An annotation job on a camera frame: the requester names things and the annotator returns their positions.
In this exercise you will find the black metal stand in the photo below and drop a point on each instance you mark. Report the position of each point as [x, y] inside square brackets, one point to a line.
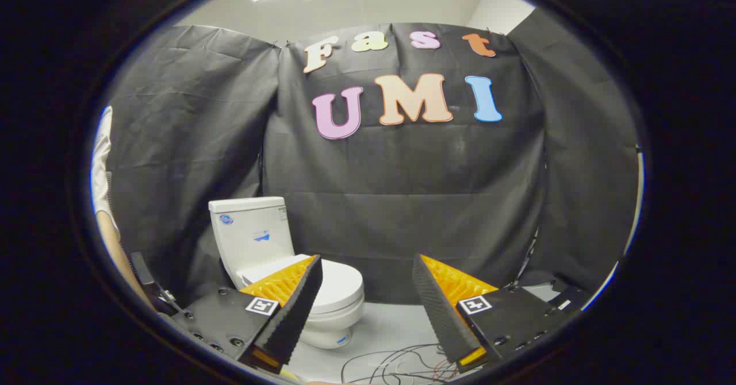
[146, 278]

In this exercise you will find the black backdrop cloth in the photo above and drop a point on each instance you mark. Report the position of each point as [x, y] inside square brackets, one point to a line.
[402, 201]

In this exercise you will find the white toilet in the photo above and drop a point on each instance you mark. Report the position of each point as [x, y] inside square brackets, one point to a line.
[253, 230]

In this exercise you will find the person's white shirt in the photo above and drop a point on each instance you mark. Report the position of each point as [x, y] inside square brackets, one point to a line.
[102, 161]

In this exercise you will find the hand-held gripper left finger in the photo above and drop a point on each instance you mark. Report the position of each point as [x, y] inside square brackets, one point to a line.
[293, 310]

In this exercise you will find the white toilet lid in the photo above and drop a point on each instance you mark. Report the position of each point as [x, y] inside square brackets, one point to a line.
[339, 284]

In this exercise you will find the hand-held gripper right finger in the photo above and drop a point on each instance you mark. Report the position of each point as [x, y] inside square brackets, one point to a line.
[437, 310]

